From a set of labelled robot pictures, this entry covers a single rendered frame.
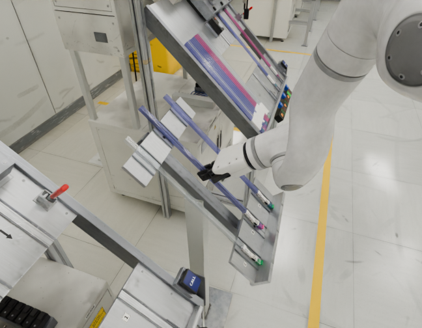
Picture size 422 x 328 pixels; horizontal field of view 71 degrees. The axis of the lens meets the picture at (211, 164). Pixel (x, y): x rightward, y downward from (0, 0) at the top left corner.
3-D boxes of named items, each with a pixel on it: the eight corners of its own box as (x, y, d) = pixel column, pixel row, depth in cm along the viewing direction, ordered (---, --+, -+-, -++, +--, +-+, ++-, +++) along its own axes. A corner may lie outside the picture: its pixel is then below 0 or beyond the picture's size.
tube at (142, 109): (260, 226, 92) (263, 225, 91) (260, 230, 91) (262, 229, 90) (140, 107, 76) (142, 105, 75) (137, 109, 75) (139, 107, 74)
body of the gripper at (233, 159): (252, 131, 76) (218, 146, 82) (243, 155, 68) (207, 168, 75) (266, 152, 78) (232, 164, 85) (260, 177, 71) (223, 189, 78)
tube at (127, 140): (258, 261, 85) (262, 261, 84) (258, 265, 84) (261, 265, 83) (126, 137, 69) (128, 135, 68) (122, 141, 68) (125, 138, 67)
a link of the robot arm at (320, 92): (393, 118, 40) (305, 195, 67) (365, 36, 48) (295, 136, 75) (331, 114, 39) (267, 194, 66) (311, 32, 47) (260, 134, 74)
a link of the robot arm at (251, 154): (258, 127, 74) (248, 132, 76) (251, 148, 67) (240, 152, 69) (274, 152, 77) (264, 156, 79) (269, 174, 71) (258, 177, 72)
